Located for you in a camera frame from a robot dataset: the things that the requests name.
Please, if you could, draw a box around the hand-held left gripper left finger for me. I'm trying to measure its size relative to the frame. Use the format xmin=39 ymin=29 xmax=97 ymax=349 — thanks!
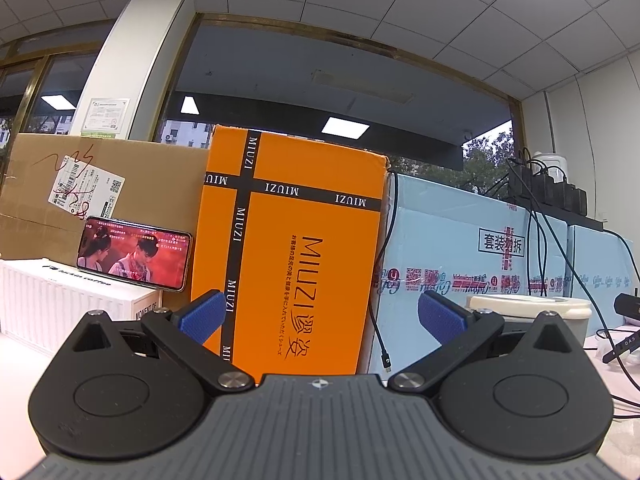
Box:
xmin=72 ymin=288 xmax=255 ymax=394

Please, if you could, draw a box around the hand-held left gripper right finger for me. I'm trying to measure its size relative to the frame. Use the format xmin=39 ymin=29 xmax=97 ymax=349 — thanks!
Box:
xmin=387 ymin=290 xmax=573 ymax=394

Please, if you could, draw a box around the grey container with white lid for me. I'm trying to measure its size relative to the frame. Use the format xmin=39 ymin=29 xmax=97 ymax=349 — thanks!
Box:
xmin=465 ymin=294 xmax=594 ymax=348

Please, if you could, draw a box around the small light blue box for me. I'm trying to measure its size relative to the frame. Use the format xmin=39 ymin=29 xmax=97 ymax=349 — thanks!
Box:
xmin=567 ymin=224 xmax=640 ymax=338

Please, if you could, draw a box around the large light blue box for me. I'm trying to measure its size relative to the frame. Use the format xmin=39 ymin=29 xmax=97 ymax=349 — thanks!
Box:
xmin=367 ymin=172 xmax=571 ymax=376

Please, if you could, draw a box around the black power strip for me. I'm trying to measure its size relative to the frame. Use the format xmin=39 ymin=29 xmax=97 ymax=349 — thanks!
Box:
xmin=560 ymin=211 xmax=609 ymax=234

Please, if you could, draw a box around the smartphone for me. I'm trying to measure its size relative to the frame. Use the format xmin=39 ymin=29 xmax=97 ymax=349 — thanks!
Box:
xmin=76 ymin=216 xmax=193 ymax=292

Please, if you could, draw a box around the orange cardboard box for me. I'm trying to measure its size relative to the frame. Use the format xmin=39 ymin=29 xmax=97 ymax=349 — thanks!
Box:
xmin=191 ymin=125 xmax=390 ymax=386

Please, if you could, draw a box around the brown cardboard box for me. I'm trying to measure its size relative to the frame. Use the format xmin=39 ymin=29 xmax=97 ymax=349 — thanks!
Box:
xmin=0 ymin=132 xmax=211 ymax=311

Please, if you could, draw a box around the row of black chargers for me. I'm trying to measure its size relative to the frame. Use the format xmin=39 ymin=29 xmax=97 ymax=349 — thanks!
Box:
xmin=507 ymin=159 xmax=588 ymax=217

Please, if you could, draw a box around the white ribbed box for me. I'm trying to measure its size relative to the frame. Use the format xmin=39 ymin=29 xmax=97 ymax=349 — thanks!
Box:
xmin=0 ymin=258 xmax=163 ymax=356

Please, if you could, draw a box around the white kettle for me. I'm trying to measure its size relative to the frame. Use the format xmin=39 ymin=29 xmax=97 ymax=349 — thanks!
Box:
xmin=531 ymin=151 xmax=569 ymax=186

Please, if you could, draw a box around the white shipping label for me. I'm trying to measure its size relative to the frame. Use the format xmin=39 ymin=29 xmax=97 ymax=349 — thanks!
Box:
xmin=50 ymin=164 xmax=126 ymax=217

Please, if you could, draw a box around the gold framed window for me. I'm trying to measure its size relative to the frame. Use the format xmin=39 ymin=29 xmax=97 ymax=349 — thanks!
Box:
xmin=160 ymin=12 xmax=523 ymax=196

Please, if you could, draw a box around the black power strip cable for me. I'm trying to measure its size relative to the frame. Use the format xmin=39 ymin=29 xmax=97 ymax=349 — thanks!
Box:
xmin=602 ymin=229 xmax=638 ymax=286

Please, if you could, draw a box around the black usb cable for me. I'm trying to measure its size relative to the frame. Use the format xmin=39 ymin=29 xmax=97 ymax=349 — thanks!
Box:
xmin=367 ymin=171 xmax=399 ymax=373

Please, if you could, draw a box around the black charger cable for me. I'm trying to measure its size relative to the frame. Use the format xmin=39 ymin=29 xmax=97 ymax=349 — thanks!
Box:
xmin=530 ymin=205 xmax=576 ymax=286
xmin=522 ymin=195 xmax=538 ymax=296

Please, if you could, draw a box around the thin black table cable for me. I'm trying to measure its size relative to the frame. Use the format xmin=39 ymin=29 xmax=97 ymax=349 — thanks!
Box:
xmin=610 ymin=394 xmax=640 ymax=420

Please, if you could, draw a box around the framed wall certificate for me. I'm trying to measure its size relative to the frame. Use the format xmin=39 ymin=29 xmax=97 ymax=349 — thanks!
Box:
xmin=82 ymin=97 xmax=130 ymax=140

